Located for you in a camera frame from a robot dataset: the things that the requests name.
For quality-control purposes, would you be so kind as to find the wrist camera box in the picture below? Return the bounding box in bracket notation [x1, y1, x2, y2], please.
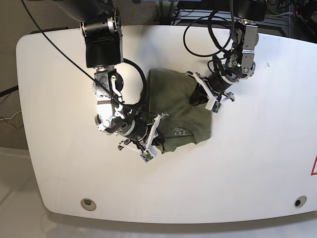
[205, 99, 221, 113]
[139, 148, 158, 163]

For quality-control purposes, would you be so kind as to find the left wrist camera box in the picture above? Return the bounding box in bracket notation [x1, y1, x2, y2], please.
[205, 99, 221, 113]

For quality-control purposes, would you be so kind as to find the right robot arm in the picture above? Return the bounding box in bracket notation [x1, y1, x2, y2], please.
[56, 0, 165, 153]

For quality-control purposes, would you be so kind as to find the table cable grommet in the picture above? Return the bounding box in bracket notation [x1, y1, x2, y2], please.
[80, 198, 97, 211]
[294, 195, 307, 208]

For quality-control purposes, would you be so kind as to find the right table cable grommet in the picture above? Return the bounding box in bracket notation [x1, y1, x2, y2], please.
[294, 195, 307, 208]

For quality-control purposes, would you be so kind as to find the left table cable grommet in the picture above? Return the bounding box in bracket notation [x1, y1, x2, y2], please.
[80, 198, 97, 211]

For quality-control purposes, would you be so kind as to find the black bar under table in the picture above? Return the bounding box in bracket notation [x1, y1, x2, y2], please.
[0, 85, 19, 97]

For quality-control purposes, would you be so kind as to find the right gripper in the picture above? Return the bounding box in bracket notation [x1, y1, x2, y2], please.
[118, 112, 169, 152]

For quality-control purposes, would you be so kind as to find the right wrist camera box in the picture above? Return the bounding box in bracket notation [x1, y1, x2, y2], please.
[139, 148, 158, 163]

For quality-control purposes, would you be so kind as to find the red triangle warning sticker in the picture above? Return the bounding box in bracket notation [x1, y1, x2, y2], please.
[311, 156, 317, 176]

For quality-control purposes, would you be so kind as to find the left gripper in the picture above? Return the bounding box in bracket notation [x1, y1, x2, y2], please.
[185, 71, 235, 106]

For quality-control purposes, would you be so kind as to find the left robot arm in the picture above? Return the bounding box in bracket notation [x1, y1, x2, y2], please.
[189, 0, 266, 112]

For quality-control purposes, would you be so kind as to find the olive green T-shirt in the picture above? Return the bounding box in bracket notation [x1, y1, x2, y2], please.
[146, 68, 211, 154]

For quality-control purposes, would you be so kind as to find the grey aluminium frame rail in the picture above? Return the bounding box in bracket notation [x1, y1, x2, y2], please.
[177, 9, 289, 30]

